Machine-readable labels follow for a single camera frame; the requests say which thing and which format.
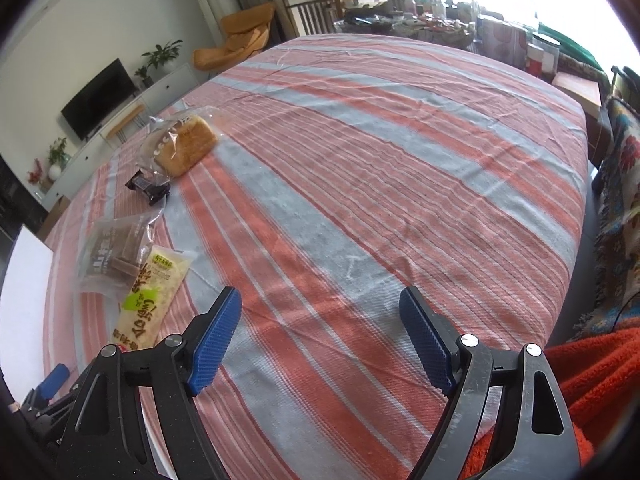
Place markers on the striped tablecloth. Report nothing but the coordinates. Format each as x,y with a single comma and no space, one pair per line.
350,185

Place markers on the dark glass cabinet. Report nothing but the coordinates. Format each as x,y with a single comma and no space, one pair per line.
15,200

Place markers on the white board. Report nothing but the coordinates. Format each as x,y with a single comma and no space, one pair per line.
25,285

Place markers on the wooden stool with metal legs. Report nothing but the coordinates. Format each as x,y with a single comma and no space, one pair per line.
125,120

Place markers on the small black chocolate packet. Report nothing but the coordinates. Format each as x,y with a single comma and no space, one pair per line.
150,186

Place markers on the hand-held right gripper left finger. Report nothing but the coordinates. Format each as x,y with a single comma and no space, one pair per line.
215,340

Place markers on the small potted plant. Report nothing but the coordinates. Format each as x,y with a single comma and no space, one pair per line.
144,76

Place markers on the brown cardboard box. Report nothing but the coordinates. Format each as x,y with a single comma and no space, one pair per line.
52,215

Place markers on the yellow packet with green label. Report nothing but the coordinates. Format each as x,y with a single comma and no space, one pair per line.
150,295

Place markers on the red flower plant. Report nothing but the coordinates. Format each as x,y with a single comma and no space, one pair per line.
36,172

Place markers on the orange fleece clothing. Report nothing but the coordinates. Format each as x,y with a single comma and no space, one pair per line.
590,375

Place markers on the wooden slatted chair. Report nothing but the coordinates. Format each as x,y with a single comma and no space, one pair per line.
307,10

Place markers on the dark wicker basket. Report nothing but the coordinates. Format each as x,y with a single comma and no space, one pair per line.
365,25

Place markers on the wicker basket with packets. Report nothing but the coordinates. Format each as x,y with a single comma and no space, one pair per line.
435,32

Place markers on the bread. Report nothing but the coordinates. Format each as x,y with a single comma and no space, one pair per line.
187,145

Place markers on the floral blanket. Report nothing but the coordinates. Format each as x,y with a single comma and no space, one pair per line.
620,210

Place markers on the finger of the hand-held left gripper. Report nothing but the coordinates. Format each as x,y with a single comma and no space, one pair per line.
54,380

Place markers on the plant in white vase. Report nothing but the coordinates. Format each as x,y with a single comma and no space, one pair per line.
57,160

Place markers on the orange lounge chair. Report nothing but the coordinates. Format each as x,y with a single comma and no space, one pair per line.
240,30

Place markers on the large green potted plant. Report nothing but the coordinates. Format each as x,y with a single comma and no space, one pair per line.
162,55

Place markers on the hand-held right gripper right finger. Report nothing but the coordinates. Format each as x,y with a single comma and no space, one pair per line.
427,342

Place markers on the red printed boxes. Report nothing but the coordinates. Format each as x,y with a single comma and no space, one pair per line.
502,40

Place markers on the clear packet of brown cakes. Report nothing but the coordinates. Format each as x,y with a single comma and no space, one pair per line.
117,250

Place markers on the black television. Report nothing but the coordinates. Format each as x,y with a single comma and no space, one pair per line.
97,100

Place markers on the white television cabinet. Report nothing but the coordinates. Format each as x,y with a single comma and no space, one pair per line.
170,85

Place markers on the wooden side table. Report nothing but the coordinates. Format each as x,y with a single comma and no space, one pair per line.
577,90

